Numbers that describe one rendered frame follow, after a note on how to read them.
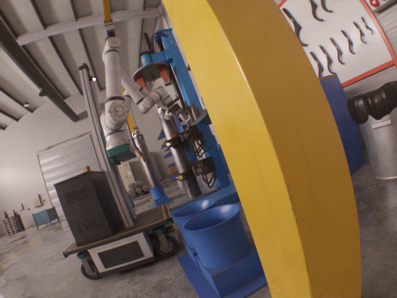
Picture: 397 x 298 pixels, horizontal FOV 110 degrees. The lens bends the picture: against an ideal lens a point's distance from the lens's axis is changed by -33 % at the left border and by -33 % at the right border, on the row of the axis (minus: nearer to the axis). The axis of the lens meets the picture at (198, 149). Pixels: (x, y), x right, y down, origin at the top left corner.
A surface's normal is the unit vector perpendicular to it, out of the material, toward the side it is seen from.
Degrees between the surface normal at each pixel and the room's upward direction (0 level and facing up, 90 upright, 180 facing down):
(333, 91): 90
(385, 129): 93
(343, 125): 90
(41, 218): 90
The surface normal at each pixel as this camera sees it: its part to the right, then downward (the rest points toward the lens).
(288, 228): -0.90, 0.32
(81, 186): 0.21, -0.11
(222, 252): -0.02, -0.03
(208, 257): -0.49, 0.15
